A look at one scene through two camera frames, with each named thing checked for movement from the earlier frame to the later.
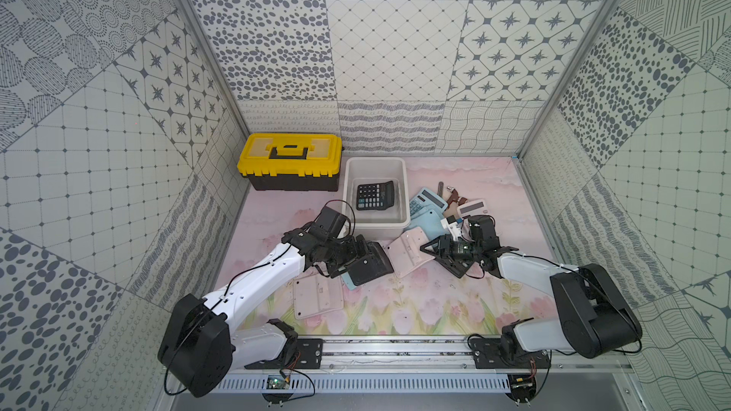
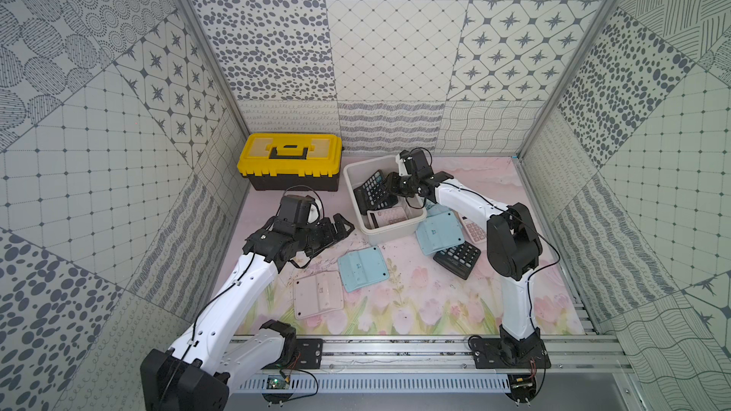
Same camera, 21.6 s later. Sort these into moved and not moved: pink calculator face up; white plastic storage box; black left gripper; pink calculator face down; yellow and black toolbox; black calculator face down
Moved: pink calculator face up; black calculator face down; black left gripper
Not moved: pink calculator face down; yellow and black toolbox; white plastic storage box
